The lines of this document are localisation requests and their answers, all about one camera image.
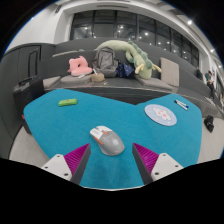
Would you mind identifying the white marker with black cap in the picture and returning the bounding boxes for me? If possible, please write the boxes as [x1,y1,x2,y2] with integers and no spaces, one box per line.
[173,100,188,111]

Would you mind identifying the tan round basket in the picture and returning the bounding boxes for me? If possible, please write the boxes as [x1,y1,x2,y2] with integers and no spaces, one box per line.
[90,72,106,83]

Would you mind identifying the pink plush pillow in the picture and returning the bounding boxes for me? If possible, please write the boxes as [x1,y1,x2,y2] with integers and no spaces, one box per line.
[67,55,93,77]

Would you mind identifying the grey square seat cushion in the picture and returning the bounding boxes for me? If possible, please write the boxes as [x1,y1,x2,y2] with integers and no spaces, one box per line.
[42,75,62,89]

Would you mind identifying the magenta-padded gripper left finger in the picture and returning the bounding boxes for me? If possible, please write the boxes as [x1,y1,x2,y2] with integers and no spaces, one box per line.
[41,143,92,185]

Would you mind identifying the grey flat seat cushion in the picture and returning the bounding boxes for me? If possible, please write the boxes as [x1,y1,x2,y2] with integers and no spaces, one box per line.
[134,75,174,91]

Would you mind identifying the black suitcase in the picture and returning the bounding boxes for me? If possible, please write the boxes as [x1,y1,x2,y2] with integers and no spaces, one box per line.
[12,75,45,116]

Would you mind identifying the ceiling lights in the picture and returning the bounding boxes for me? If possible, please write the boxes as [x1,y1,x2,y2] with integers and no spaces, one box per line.
[185,19,217,54]

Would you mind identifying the round light blue mouse pad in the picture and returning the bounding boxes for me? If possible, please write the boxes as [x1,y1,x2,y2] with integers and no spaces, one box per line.
[144,103,178,127]

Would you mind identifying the black bag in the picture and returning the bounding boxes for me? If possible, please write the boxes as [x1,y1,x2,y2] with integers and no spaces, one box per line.
[203,114,215,133]

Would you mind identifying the person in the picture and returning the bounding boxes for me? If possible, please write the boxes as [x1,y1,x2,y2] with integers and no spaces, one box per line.
[204,70,216,99]
[195,66,204,81]

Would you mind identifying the navy star-print bag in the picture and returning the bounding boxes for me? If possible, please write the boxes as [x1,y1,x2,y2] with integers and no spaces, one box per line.
[115,61,136,79]

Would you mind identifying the green dragon plush toy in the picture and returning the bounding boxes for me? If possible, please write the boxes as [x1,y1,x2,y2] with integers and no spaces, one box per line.
[94,39,163,80]

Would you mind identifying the white marker with blue cap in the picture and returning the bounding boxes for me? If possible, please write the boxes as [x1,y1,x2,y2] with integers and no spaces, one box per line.
[175,99,190,110]

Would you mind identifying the green eraser block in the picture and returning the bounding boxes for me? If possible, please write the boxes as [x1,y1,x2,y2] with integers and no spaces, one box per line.
[58,98,78,108]

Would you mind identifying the grey white computer mouse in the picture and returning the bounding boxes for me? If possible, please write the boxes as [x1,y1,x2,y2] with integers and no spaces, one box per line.
[89,125,126,157]

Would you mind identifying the grey round seat cushion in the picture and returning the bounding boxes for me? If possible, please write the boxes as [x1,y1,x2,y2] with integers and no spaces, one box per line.
[60,73,96,85]

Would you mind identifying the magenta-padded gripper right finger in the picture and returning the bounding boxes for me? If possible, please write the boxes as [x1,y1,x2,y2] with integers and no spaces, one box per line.
[131,142,184,185]

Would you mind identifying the beige upright cushion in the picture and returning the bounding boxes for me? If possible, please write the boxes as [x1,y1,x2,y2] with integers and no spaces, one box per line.
[159,56,181,88]

